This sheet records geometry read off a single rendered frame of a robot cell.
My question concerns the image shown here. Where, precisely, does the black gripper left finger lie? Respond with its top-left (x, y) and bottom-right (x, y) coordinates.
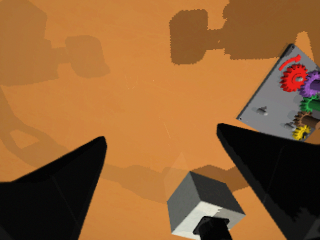
top-left (0, 136), bottom-right (107, 240)

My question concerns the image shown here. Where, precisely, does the yellow gear with black stripe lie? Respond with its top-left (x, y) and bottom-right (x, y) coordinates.
top-left (291, 125), bottom-right (311, 140)

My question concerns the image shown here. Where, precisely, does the dark brown gear with tall hub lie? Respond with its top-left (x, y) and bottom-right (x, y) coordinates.
top-left (292, 110), bottom-right (320, 130)

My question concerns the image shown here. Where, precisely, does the red gear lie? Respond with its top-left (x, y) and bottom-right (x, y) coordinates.
top-left (279, 64), bottom-right (308, 92)

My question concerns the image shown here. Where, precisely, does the green gear with tall cylindrical handle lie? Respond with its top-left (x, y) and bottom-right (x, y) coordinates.
top-left (299, 94), bottom-right (320, 112)

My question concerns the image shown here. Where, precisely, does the purple gear with tall hub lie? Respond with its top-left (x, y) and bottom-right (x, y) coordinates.
top-left (298, 71), bottom-right (320, 97)

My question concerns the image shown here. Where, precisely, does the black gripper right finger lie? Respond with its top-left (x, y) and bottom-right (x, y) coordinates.
top-left (217, 123), bottom-right (320, 240)

